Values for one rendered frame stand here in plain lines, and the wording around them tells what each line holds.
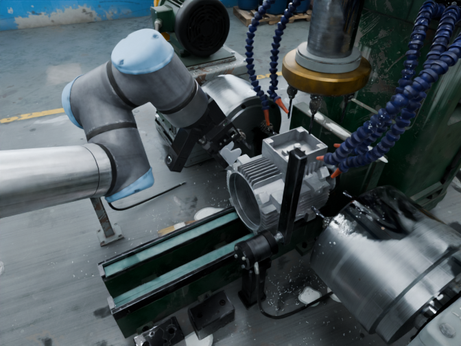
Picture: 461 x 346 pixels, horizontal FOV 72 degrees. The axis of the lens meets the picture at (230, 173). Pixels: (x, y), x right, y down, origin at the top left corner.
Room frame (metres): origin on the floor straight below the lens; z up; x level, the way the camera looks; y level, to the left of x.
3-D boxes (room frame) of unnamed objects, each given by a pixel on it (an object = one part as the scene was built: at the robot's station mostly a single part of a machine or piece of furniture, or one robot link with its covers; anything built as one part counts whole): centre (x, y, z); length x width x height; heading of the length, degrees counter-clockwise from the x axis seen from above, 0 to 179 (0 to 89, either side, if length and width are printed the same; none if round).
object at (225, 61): (1.14, 0.13, 0.99); 0.35 x 0.31 x 0.37; 30
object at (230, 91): (0.93, 0.01, 1.04); 0.37 x 0.25 x 0.25; 30
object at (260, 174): (0.60, -0.12, 1.01); 0.20 x 0.19 x 0.19; 119
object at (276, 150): (0.62, -0.15, 1.11); 0.12 x 0.11 x 0.07; 119
